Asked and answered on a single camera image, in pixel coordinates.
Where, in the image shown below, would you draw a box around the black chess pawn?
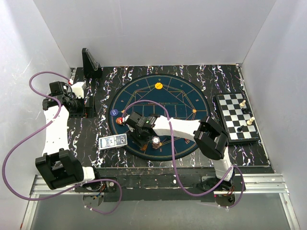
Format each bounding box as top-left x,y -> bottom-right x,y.
237,125 -> 244,132

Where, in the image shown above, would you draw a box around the purple small blind button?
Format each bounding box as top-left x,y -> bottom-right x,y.
109,109 -> 118,116

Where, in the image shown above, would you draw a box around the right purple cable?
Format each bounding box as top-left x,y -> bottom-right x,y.
121,100 -> 247,209

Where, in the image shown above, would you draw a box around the round blue poker mat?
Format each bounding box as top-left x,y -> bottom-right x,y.
108,75 -> 211,161

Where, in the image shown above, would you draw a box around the black chess piece upper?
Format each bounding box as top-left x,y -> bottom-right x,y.
242,108 -> 251,114

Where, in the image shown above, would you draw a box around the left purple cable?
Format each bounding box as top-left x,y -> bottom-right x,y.
5,71 -> 122,215

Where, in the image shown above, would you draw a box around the red yellow chips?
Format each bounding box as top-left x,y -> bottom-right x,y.
116,117 -> 123,125

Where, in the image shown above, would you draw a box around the white chess piece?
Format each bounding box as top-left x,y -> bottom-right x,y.
240,100 -> 246,108
247,117 -> 255,125

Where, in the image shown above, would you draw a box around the purple cable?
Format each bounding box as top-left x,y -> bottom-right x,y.
5,71 -> 122,215
121,100 -> 247,209

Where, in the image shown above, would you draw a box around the yellow round dealer button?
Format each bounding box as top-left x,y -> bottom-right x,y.
155,82 -> 163,90

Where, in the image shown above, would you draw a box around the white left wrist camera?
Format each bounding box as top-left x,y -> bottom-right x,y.
71,81 -> 86,99

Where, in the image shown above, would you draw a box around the aluminium frame rail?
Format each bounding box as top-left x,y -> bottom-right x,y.
21,167 -> 300,230

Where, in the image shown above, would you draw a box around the blue white chip stack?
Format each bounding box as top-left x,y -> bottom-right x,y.
152,137 -> 160,149

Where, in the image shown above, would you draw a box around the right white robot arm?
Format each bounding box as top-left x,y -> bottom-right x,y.
123,112 -> 235,191

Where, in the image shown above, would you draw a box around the black card shoe stand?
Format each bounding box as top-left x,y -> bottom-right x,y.
82,48 -> 103,79

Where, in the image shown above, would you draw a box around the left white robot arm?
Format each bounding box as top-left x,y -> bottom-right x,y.
35,81 -> 102,192

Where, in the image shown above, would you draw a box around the red yellow chip stack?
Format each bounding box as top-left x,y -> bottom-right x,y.
140,143 -> 148,151

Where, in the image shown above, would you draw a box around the black white chessboard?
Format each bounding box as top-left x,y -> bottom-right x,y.
215,92 -> 260,145

